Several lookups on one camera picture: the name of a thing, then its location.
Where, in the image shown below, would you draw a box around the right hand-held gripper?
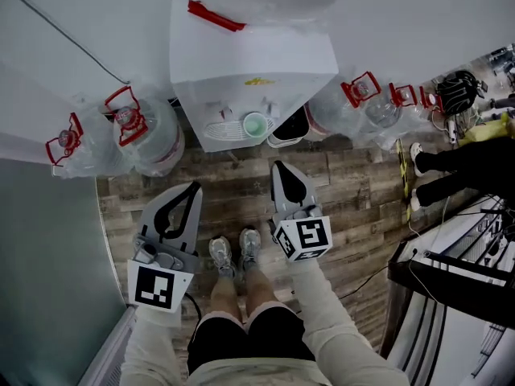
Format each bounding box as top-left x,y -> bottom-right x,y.
268,159 -> 333,264

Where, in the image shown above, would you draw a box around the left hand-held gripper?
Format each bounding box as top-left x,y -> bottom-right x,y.
126,180 -> 204,315

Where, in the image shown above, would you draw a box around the pale green cup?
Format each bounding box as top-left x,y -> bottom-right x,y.
242,111 -> 268,138

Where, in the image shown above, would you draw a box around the white water dispenser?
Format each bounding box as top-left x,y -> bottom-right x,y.
168,0 -> 340,154

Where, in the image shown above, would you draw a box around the person's right forearm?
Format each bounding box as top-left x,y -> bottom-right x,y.
288,255 -> 410,386

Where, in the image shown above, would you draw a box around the person's left forearm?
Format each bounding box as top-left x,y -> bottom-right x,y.
119,302 -> 191,386

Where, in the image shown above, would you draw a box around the black bin white rim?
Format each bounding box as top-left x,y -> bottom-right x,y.
266,105 -> 311,149

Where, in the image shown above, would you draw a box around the person's left grey shoe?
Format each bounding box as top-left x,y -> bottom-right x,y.
208,236 -> 237,280

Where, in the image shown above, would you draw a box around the person's grey shoe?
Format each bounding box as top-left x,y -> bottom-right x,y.
208,236 -> 237,280
237,227 -> 262,273

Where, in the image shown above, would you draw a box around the person's right grey shoe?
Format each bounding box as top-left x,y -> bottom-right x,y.
237,227 -> 262,273

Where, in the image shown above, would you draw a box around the person's left leg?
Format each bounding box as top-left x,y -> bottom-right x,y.
208,272 -> 245,326

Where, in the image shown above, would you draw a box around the person's leg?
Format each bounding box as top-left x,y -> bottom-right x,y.
208,272 -> 245,326
244,267 -> 279,317

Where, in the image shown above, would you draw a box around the person's right leg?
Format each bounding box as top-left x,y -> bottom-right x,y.
244,267 -> 279,317

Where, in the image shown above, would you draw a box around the yellow black striped strip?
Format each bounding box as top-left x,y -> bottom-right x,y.
394,138 -> 414,221

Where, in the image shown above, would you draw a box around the person's black shorts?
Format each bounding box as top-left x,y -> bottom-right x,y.
186,301 -> 317,376

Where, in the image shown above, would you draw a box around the person's pale shirt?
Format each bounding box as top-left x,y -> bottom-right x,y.
187,355 -> 335,386

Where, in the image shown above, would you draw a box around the black bag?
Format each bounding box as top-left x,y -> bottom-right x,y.
435,69 -> 485,117

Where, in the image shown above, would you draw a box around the yellow bag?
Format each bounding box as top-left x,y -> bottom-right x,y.
457,112 -> 514,149

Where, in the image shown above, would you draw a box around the white desk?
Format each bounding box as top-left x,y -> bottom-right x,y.
380,194 -> 515,386

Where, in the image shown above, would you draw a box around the clear water jug red handle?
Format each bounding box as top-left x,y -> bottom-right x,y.
307,71 -> 383,141
44,112 -> 124,179
416,85 -> 445,115
103,85 -> 187,178
364,82 -> 418,149

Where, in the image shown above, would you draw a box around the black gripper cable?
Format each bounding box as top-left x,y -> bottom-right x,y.
184,293 -> 203,331

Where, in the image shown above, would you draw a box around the black floor cable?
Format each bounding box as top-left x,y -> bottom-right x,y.
336,264 -> 390,301

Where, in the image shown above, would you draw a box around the white charger with cable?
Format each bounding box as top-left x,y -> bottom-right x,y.
431,109 -> 459,146

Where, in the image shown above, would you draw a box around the grey wall cable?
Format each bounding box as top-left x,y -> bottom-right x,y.
2,0 -> 131,86

